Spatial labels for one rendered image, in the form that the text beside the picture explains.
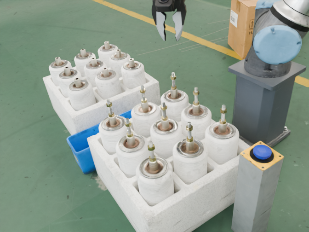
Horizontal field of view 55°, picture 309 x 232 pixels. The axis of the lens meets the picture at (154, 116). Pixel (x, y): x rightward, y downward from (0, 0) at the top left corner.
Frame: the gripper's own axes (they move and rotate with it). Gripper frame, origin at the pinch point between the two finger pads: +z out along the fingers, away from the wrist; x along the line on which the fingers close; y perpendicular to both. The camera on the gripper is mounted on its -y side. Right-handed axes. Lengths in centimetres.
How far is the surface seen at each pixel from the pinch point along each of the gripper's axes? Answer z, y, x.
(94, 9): 47, 167, 111
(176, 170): 27.0, -27.5, -6.4
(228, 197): 41, -23, -21
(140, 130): 26.9, -12.7, 8.8
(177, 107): 22.8, -3.6, -2.0
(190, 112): 21.3, -7.8, -6.9
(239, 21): 27, 87, -19
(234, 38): 39, 92, -17
